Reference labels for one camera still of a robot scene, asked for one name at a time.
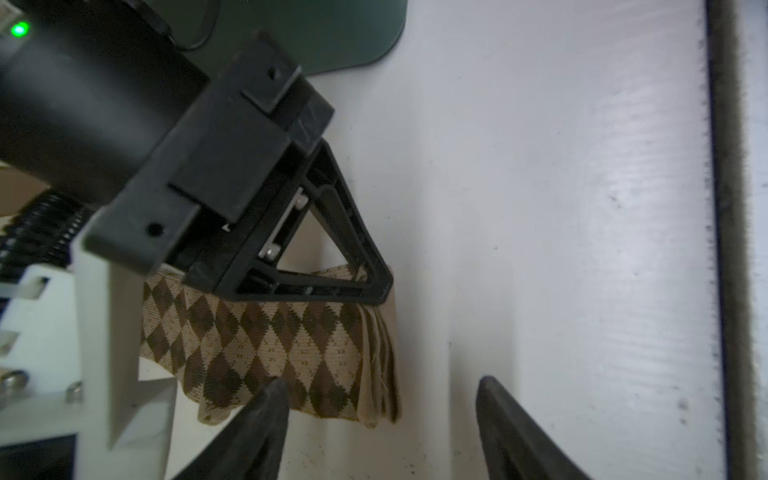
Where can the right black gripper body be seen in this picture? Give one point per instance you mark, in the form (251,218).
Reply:
(259,98)

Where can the beige brown argyle sock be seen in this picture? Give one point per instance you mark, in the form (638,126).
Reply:
(339,360)

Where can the green plastic divided tray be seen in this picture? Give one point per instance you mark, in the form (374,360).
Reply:
(320,36)

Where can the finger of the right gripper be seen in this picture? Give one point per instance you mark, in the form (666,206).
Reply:
(289,229)

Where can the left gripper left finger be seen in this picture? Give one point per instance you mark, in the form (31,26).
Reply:
(251,445)

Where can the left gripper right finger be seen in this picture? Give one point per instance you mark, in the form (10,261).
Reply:
(514,445)

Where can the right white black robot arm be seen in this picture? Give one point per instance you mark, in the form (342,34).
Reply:
(88,90)

